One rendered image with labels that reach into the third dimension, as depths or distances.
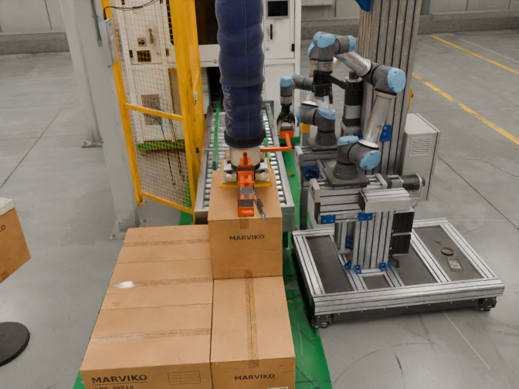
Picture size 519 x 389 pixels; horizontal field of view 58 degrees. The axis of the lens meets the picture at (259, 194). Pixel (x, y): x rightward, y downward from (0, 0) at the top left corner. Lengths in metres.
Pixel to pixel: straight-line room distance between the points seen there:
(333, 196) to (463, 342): 1.27
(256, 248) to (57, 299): 1.70
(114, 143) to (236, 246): 1.67
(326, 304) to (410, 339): 0.58
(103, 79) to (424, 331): 2.84
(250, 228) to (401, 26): 1.34
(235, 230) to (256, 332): 0.55
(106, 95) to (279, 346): 2.31
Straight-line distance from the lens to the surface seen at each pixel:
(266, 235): 2.59
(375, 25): 2.69
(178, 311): 2.59
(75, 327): 3.50
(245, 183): 2.34
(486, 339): 3.41
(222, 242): 2.61
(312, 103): 3.16
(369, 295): 3.16
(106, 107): 3.82
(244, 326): 2.46
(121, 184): 4.06
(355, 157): 2.59
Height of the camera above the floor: 2.28
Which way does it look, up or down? 29 degrees down
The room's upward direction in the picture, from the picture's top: 2 degrees counter-clockwise
